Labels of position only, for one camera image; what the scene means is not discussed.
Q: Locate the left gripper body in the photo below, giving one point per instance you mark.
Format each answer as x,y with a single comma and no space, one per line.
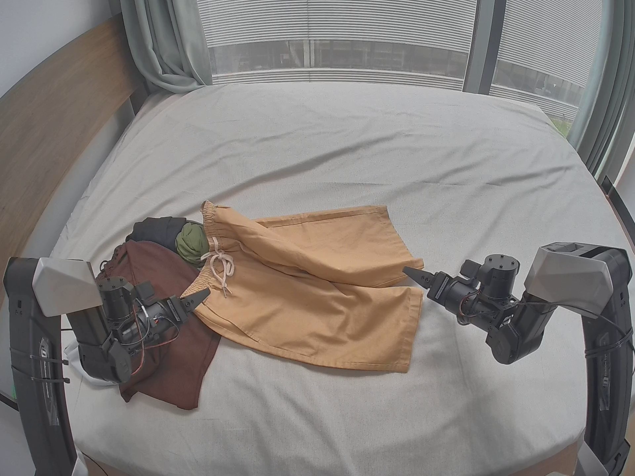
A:
156,320

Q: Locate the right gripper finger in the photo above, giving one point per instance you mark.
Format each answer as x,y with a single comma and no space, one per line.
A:
431,274
419,278

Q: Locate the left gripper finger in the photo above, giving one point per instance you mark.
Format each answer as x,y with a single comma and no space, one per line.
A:
191,315
193,299

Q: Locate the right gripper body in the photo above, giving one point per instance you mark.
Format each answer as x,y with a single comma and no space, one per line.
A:
459,295

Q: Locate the tan shorts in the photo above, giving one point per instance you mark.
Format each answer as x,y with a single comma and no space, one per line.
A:
322,290

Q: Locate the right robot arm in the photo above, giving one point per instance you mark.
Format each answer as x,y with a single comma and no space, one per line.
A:
560,280

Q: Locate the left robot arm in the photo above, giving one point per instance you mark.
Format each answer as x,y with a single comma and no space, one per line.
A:
49,365

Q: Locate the bed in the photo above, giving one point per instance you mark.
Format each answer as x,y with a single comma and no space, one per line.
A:
347,142

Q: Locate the brown garment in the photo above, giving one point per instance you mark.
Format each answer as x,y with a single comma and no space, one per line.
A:
163,365

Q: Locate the green garment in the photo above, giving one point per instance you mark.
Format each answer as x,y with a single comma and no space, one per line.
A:
191,243

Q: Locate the black garment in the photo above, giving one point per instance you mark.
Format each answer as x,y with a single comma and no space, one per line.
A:
154,228

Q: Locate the white garment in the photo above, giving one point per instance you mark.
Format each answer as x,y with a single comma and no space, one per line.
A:
94,381

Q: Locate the grey-green curtain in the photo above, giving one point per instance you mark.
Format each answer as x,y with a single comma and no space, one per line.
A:
605,92
158,27

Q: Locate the window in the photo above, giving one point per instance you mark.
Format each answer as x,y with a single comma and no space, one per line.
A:
347,18

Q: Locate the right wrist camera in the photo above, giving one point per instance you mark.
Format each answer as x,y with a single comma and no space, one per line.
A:
469,269

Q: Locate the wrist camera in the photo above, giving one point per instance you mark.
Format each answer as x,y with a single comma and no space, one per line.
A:
469,269
142,290

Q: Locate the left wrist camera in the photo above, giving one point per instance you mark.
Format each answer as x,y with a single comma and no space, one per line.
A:
142,290

